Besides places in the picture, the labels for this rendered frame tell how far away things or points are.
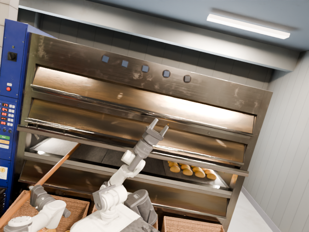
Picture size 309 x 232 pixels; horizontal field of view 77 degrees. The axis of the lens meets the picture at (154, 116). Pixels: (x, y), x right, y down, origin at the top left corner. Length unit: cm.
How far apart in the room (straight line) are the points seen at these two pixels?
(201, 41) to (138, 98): 266
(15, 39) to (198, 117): 148
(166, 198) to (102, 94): 105
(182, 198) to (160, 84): 102
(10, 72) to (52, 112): 40
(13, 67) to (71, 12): 274
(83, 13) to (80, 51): 269
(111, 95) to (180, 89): 54
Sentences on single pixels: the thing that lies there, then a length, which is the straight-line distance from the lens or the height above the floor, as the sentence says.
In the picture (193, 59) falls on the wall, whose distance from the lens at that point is 468.
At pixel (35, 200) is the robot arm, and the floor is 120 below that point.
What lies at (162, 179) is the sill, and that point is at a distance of 176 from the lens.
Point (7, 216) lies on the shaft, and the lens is 121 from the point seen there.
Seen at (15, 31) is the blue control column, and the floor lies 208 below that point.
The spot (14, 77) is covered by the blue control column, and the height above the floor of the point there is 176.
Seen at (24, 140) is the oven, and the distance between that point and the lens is 188.
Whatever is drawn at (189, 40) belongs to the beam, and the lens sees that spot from 398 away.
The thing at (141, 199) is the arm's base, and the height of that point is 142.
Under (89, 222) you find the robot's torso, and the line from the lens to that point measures 85.
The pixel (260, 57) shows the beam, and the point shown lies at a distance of 434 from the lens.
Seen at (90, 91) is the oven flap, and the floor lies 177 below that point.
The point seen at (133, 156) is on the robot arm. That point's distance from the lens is 104.
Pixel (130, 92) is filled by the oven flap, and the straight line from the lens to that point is 157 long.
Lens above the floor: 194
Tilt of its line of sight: 9 degrees down
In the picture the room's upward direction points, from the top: 13 degrees clockwise
